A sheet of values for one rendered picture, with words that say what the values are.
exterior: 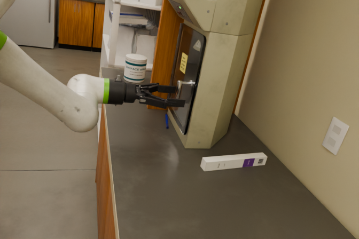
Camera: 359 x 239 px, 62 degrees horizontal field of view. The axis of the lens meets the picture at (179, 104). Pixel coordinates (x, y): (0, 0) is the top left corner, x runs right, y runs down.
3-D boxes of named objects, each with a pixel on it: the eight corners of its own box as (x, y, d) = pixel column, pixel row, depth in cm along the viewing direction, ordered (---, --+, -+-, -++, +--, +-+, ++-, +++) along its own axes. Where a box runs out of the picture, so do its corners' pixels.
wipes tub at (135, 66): (142, 77, 195) (145, 54, 190) (145, 84, 184) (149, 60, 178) (122, 74, 191) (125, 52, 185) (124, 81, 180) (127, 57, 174)
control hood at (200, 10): (184, 17, 131) (188, -7, 127) (210, 32, 102) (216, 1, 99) (158, 13, 127) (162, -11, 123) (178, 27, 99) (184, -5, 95)
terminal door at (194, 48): (168, 105, 145) (183, 22, 130) (185, 136, 119) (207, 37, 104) (166, 105, 145) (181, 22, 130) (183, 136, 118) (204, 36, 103)
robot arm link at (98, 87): (67, 65, 103) (67, 90, 110) (64, 89, 94) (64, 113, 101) (109, 69, 108) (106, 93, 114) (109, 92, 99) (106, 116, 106)
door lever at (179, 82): (187, 104, 116) (185, 101, 119) (192, 81, 113) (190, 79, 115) (174, 103, 115) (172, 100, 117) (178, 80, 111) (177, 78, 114)
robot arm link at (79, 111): (12, 28, 78) (-17, 50, 80) (1, 52, 70) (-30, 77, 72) (106, 103, 102) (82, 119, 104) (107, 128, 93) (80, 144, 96)
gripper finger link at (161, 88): (158, 92, 120) (157, 91, 120) (174, 93, 122) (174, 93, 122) (159, 85, 118) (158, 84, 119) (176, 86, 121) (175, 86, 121)
